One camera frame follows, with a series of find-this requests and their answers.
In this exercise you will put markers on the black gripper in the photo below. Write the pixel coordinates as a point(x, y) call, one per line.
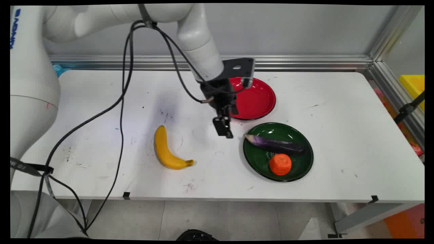
point(220, 95)

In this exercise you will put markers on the purple toy eggplant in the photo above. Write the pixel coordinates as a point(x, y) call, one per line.
point(274, 145)

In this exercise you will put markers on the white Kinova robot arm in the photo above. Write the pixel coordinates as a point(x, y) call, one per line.
point(34, 67)

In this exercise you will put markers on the red plate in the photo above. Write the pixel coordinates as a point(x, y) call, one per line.
point(257, 100)

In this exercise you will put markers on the dark green plate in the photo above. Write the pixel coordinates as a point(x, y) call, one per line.
point(257, 162)

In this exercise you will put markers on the orange toy tangerine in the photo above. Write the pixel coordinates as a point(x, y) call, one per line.
point(280, 164)

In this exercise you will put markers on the yellow toy banana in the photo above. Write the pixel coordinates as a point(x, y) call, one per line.
point(162, 149)

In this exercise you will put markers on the black round floor object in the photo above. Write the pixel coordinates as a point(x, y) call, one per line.
point(196, 235)

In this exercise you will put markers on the black table edge clip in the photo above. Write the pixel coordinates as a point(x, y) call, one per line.
point(126, 195)
point(374, 199)

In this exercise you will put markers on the grey table leg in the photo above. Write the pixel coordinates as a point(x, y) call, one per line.
point(369, 217)

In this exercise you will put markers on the blue plastic piece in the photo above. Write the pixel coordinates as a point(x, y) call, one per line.
point(58, 69)

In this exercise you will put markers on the yellow plastic box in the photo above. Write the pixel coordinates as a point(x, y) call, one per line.
point(415, 86)

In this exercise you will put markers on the orange box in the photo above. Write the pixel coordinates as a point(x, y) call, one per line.
point(407, 223)

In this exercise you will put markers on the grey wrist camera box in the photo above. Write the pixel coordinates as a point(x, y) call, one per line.
point(248, 82)

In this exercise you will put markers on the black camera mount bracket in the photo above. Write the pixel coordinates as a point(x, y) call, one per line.
point(234, 67)

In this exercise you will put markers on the horizontal aluminium frame rail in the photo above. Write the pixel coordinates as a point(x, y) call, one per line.
point(305, 62)

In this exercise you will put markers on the slanted aluminium frame rail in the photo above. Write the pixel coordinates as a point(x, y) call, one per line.
point(393, 91)

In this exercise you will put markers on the aluminium frame post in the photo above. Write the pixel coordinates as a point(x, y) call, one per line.
point(396, 30)

